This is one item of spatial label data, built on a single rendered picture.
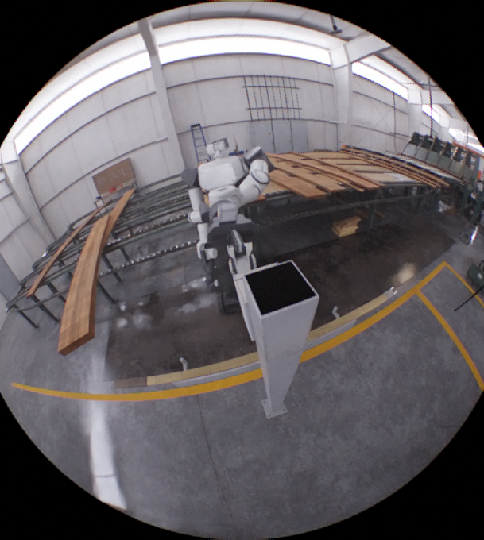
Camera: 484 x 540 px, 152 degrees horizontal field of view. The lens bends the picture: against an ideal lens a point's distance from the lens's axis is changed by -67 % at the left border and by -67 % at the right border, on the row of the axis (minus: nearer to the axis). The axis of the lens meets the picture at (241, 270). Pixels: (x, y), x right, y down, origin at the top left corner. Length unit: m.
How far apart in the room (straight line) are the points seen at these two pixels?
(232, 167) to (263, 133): 6.66
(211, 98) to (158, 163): 3.32
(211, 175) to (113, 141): 7.49
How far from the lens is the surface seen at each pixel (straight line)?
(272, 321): 0.17
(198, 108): 7.86
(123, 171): 7.94
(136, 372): 1.90
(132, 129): 8.07
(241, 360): 0.46
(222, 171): 1.01
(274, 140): 7.79
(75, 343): 1.07
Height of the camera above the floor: 1.44
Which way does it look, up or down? 41 degrees down
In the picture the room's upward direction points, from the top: 12 degrees counter-clockwise
